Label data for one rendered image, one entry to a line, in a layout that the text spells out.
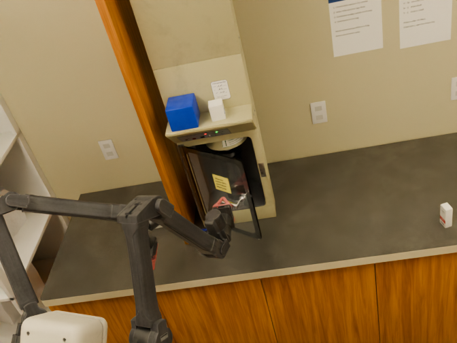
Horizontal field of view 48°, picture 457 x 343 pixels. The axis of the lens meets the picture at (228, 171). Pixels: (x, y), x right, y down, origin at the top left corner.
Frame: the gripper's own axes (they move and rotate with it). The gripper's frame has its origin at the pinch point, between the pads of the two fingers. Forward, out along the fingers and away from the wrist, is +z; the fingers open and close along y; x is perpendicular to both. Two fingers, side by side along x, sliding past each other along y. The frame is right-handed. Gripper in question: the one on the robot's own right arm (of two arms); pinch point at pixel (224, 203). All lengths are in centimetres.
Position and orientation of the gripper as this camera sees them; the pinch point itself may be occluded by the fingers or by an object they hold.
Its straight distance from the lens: 197.9
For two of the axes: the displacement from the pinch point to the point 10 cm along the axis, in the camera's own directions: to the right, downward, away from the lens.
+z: 0.2, -6.0, 8.0
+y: -2.1, -7.9, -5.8
